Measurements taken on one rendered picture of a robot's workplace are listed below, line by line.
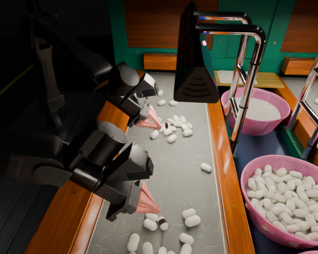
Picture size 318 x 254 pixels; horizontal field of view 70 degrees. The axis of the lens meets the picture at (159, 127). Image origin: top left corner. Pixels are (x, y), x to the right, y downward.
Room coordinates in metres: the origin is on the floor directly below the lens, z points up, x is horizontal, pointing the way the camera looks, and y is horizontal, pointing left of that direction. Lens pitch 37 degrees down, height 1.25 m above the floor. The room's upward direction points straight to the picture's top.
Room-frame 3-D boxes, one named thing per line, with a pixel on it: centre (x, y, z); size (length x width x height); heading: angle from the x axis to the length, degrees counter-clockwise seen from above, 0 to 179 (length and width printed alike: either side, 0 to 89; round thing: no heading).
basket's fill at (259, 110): (0.80, -0.39, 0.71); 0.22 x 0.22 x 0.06
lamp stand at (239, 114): (0.65, -0.17, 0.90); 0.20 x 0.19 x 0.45; 175
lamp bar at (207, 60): (0.66, -0.09, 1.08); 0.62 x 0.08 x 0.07; 175
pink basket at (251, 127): (0.80, -0.39, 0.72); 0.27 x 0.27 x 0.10
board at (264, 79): (1.02, -0.41, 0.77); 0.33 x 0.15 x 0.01; 85
